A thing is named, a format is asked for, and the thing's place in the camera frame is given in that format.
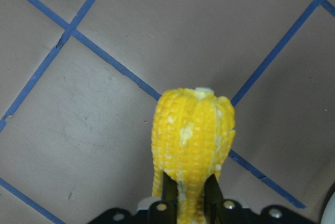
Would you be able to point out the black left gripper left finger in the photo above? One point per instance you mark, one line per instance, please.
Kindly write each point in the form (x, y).
(169, 190)

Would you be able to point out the yellow corn cob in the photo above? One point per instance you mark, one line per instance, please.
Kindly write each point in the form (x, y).
(191, 136)

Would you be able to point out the brown paper table cover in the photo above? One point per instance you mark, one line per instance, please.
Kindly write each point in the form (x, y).
(80, 81)

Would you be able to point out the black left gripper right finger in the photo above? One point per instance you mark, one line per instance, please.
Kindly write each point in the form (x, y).
(212, 191)

